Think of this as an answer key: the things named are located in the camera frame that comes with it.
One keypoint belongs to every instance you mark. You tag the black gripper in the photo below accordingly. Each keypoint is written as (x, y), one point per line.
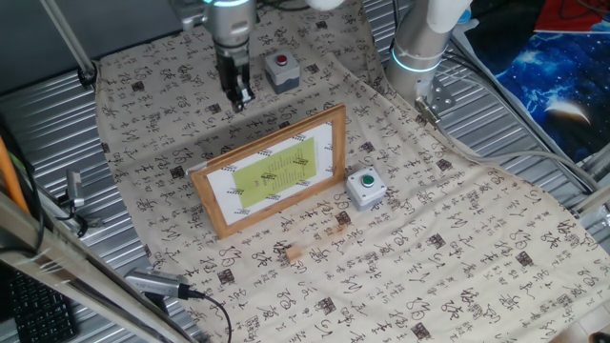
(233, 71)

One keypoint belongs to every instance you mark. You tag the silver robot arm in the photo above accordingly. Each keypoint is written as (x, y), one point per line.
(419, 43)

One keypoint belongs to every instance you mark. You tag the grey box with red button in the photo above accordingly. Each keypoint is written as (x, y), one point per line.
(281, 78)

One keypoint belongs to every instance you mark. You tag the white tape piece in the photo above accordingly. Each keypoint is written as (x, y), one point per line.
(197, 167)

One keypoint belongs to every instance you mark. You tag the grey box with green button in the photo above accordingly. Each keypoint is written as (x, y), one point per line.
(364, 197)

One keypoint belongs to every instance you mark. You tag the small wooden block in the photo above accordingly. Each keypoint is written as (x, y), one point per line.
(294, 254)

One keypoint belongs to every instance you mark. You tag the grey metal pole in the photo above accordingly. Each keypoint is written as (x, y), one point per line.
(67, 38)

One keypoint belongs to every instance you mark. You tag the beige calligraphy print cloth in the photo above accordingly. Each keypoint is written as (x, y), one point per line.
(405, 262)

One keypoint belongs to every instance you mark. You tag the aluminium beam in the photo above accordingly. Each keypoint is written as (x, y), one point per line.
(47, 248)

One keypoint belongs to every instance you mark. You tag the black keyboard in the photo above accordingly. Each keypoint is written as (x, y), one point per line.
(38, 309)

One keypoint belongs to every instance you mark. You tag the blue space print poster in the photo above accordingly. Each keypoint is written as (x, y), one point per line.
(548, 81)

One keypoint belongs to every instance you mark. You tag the red sheet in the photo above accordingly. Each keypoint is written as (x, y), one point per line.
(572, 14)

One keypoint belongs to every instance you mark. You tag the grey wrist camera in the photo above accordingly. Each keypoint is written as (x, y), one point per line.
(188, 14)

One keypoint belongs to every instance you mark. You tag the wooden picture frame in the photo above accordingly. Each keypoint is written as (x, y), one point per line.
(340, 143)

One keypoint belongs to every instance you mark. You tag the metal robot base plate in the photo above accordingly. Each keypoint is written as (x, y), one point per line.
(443, 97)

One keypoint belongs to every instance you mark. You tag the silver ribbed camera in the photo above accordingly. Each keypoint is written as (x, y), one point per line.
(152, 281)

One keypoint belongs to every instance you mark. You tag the aluminium frame profile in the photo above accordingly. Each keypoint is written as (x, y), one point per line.
(595, 200)

